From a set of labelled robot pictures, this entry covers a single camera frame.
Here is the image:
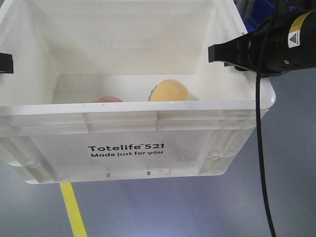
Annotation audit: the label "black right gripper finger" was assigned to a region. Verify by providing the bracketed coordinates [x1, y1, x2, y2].
[208, 37, 249, 67]

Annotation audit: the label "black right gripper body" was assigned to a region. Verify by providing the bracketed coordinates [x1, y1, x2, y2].
[235, 9, 316, 77]

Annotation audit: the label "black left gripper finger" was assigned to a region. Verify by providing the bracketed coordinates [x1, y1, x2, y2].
[0, 53, 13, 74]

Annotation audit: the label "yellow plush fruit toy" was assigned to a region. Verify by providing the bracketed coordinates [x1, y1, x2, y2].
[148, 79, 189, 102]

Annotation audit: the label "white plastic tote box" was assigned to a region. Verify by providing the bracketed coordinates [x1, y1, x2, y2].
[0, 0, 277, 185]

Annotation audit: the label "pink plush toy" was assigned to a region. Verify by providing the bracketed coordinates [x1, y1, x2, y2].
[95, 95, 122, 103]

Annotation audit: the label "blue stacked bins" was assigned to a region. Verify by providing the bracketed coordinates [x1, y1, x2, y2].
[234, 0, 275, 33]

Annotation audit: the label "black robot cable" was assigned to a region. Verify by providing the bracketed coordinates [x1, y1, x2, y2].
[254, 0, 288, 237]

